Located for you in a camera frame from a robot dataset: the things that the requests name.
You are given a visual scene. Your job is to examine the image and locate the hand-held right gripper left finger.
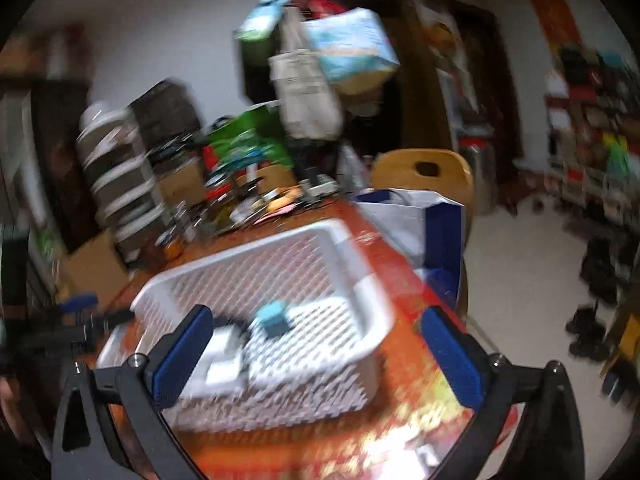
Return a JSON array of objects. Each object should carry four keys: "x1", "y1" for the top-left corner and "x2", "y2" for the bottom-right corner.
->
[{"x1": 50, "y1": 304, "x2": 215, "y2": 480}]

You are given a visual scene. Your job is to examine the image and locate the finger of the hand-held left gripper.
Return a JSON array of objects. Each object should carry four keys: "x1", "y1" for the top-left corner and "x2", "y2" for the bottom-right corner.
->
[
  {"x1": 57, "y1": 292, "x2": 99, "y2": 314},
  {"x1": 75, "y1": 307, "x2": 137, "y2": 332}
]

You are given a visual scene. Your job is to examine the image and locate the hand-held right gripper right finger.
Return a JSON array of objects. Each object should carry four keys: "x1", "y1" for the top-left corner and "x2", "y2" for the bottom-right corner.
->
[{"x1": 420, "y1": 305, "x2": 586, "y2": 480}]

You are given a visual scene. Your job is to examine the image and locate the white charger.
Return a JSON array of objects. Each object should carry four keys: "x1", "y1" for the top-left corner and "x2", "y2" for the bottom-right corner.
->
[
  {"x1": 205, "y1": 357, "x2": 246, "y2": 387},
  {"x1": 209, "y1": 325, "x2": 247, "y2": 361}
]

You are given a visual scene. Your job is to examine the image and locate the light blue charger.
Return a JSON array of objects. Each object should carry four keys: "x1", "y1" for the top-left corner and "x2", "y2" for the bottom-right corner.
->
[{"x1": 254, "y1": 301, "x2": 293, "y2": 342}]

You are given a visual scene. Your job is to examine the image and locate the white perforated plastic basket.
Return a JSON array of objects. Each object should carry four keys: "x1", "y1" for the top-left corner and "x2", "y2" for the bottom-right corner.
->
[{"x1": 96, "y1": 217, "x2": 397, "y2": 433}]

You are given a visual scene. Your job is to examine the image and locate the cardboard box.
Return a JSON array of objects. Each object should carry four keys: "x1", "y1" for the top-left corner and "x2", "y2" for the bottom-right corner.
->
[{"x1": 60, "y1": 230, "x2": 132, "y2": 311}]

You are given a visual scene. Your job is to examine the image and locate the white and blue bag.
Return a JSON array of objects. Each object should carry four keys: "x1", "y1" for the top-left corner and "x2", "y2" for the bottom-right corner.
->
[{"x1": 352, "y1": 187, "x2": 468, "y2": 311}]

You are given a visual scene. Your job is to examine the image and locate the grey plastic drawer unit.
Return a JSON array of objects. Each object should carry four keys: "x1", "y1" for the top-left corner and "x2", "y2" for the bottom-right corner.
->
[{"x1": 76, "y1": 102, "x2": 173, "y2": 261}]

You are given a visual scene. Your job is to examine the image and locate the pair of black shoes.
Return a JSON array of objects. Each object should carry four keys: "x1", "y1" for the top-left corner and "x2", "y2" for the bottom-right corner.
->
[{"x1": 564, "y1": 305, "x2": 613, "y2": 361}]

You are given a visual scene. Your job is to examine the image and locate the pile of small packets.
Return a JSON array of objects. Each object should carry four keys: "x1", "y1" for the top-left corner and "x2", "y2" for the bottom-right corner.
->
[{"x1": 210, "y1": 175, "x2": 346, "y2": 233}]

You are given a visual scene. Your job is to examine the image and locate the wooden chair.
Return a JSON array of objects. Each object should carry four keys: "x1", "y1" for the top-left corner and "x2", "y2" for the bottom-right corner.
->
[{"x1": 371, "y1": 148, "x2": 475, "y2": 246}]

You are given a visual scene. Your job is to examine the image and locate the metal trash bin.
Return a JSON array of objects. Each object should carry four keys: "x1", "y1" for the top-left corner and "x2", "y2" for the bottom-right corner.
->
[{"x1": 460, "y1": 135, "x2": 501, "y2": 216}]

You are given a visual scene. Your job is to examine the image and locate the green shopping bag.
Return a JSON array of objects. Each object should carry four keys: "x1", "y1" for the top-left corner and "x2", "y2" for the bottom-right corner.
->
[{"x1": 202, "y1": 102, "x2": 296, "y2": 176}]

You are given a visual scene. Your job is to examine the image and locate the cluttered shoe rack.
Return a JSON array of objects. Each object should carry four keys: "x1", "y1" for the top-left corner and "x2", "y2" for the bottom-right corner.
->
[{"x1": 542, "y1": 45, "x2": 640, "y2": 241}]

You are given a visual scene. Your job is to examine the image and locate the beige canvas tote bag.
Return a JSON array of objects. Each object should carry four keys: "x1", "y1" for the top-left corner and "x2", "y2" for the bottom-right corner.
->
[{"x1": 268, "y1": 7, "x2": 345, "y2": 142}]

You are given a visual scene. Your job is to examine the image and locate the light blue printed bag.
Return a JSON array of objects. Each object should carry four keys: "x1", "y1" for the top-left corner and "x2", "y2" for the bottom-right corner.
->
[{"x1": 302, "y1": 7, "x2": 401, "y2": 98}]

